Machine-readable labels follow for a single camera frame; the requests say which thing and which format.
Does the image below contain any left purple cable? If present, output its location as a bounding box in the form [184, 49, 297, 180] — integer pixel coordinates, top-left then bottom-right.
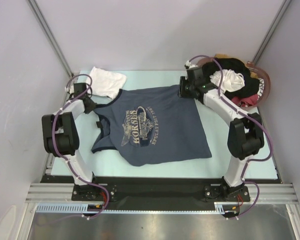
[51, 74, 110, 221]

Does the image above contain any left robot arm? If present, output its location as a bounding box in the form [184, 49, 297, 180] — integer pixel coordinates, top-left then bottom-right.
[41, 83, 101, 200]

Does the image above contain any mustard yellow garment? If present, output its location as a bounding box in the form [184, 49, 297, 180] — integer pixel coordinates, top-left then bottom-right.
[214, 53, 229, 59]

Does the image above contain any light blue table mat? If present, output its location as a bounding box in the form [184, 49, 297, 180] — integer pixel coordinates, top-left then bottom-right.
[51, 70, 278, 180]

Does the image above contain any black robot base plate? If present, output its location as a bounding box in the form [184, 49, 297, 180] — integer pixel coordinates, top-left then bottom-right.
[41, 175, 282, 213]

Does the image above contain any aluminium frame rail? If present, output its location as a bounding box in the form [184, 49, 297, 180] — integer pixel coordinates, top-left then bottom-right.
[24, 72, 80, 203]

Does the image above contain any purple cable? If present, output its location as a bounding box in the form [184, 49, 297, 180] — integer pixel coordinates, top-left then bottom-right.
[187, 55, 275, 220]
[51, 74, 110, 221]

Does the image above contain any white graphic tank top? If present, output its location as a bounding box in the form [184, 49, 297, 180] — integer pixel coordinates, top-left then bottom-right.
[89, 66, 127, 100]

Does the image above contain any white strappy garment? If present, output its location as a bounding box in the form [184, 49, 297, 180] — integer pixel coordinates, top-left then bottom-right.
[209, 69, 245, 93]

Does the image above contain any pink plastic laundry basket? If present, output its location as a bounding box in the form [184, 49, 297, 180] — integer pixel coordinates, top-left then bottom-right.
[197, 56, 272, 111]

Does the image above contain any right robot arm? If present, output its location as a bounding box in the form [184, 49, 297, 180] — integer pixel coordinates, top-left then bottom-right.
[178, 66, 265, 201]

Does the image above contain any white cable duct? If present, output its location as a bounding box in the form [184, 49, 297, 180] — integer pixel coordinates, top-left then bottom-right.
[36, 202, 239, 215]

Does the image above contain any red garment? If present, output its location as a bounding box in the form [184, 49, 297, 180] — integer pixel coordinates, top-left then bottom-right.
[231, 94, 259, 108]

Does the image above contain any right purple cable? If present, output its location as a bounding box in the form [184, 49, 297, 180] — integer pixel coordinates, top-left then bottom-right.
[187, 55, 275, 220]

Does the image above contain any black garment pile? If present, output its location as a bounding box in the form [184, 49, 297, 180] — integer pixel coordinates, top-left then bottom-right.
[202, 57, 260, 100]

